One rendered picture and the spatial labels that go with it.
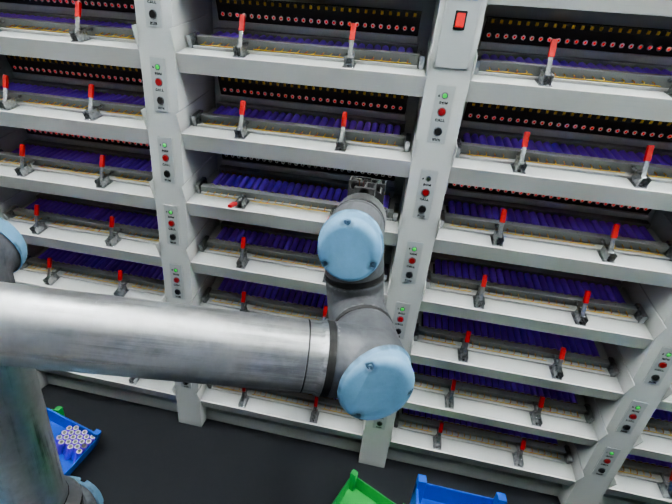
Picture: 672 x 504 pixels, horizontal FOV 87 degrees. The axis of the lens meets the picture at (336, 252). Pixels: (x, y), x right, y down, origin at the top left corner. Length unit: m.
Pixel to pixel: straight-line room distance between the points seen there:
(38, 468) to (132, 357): 0.46
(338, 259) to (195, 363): 0.22
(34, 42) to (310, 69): 0.73
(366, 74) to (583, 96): 0.47
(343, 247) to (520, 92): 0.60
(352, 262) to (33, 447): 0.61
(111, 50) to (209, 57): 0.26
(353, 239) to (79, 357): 0.33
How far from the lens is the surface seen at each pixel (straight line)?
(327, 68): 0.92
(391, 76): 0.90
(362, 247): 0.47
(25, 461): 0.84
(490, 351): 1.23
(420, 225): 0.95
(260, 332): 0.41
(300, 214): 0.99
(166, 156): 1.09
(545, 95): 0.96
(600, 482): 1.59
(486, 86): 0.92
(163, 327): 0.42
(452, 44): 0.91
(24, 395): 0.77
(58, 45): 1.26
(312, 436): 1.50
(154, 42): 1.09
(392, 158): 0.91
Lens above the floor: 1.19
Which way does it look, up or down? 23 degrees down
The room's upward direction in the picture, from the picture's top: 6 degrees clockwise
